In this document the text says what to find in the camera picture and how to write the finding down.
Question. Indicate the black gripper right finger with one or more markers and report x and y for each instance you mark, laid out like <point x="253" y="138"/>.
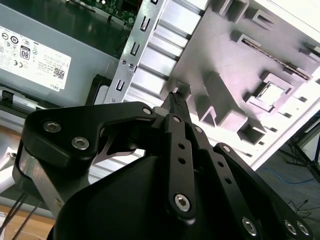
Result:
<point x="237" y="180"/>

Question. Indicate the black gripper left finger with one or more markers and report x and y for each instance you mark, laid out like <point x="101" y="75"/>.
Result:
<point x="62" y="130"/>

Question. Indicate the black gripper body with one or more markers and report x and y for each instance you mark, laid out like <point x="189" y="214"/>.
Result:
<point x="112" y="212"/>

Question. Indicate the silver CPU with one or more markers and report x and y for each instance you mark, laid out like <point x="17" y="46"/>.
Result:
<point x="271" y="94"/>

